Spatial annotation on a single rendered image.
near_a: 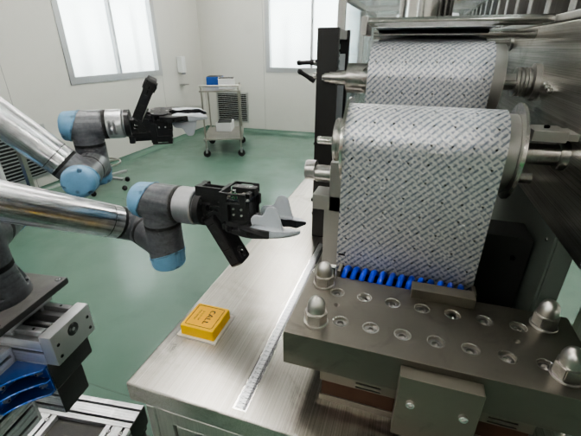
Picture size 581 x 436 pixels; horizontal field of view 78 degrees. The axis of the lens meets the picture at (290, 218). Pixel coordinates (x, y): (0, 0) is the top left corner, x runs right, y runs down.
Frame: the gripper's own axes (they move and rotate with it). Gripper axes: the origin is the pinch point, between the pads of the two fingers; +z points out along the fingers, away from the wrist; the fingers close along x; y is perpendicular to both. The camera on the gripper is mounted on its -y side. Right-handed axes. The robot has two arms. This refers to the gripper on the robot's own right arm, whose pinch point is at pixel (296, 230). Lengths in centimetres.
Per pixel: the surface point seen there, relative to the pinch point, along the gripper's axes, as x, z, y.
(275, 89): 558, -206, -24
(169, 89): 453, -344, -20
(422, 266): -0.2, 22.9, -3.4
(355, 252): -0.1, 11.3, -2.6
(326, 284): -8.3, 7.8, -5.0
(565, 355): -16.9, 38.9, -2.7
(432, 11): 70, 20, 42
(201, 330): -12.9, -14.2, -17.1
